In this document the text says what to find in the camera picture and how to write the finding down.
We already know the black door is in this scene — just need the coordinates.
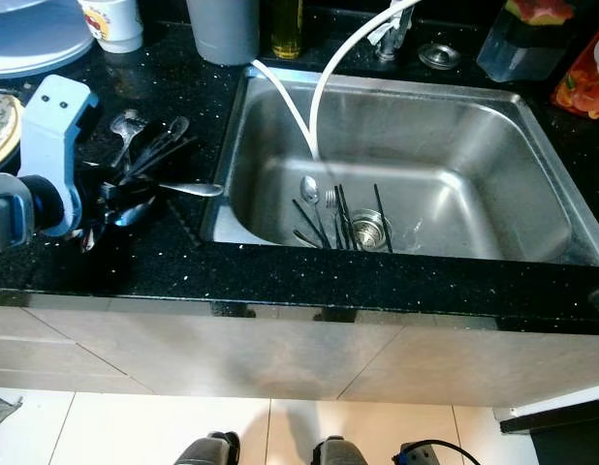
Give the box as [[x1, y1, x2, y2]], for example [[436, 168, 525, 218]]
[[498, 392, 599, 465]]

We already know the white printed cup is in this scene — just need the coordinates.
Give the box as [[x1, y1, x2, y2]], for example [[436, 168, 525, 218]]
[[79, 0, 145, 55]]

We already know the metal faucet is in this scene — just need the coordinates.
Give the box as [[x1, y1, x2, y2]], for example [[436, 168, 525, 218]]
[[367, 0, 415, 61]]

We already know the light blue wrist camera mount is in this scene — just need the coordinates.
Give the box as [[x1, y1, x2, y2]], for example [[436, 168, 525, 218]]
[[394, 441, 441, 465], [20, 75, 99, 238]]

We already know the stainless steel sink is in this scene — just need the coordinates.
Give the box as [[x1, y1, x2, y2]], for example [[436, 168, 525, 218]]
[[201, 66, 599, 267]]

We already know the light blue left wrist camera mount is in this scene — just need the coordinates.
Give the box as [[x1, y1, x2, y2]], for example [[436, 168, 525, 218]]
[[20, 75, 99, 238]]

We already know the silver fork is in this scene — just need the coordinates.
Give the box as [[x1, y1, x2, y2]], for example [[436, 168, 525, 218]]
[[324, 189, 344, 243]]

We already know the metal drain strainer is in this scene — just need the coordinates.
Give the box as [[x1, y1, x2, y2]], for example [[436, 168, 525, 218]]
[[348, 208, 393, 253]]

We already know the grey plastic container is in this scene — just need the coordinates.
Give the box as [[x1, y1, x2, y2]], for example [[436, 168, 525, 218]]
[[186, 0, 262, 67]]

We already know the clear plastic container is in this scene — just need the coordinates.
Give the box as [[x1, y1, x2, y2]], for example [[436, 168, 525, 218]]
[[476, 10, 577, 84]]

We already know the small white plate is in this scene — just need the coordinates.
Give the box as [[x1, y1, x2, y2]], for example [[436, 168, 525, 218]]
[[0, 0, 53, 15]]

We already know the red yellow sponge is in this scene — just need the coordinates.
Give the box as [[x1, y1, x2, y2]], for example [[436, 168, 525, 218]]
[[503, 0, 577, 27]]

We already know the white hose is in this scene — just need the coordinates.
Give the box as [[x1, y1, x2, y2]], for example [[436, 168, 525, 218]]
[[309, 0, 426, 164]]

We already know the round metal sink cap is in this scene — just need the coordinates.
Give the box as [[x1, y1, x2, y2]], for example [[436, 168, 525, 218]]
[[418, 42, 462, 71]]

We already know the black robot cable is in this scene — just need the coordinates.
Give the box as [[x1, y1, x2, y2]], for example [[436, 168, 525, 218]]
[[430, 439, 485, 465]]

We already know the yellow lemon print plate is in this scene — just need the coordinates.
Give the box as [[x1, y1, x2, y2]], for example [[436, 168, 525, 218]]
[[0, 92, 25, 173]]

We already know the light blue right wrist camera mount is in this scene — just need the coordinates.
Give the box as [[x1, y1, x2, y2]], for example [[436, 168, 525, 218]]
[[394, 441, 441, 465]]

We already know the orange soap pouch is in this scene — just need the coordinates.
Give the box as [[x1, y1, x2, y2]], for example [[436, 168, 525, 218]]
[[550, 44, 599, 122]]

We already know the grey left robot leg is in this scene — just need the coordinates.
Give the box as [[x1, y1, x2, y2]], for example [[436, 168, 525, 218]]
[[173, 431, 242, 465]]

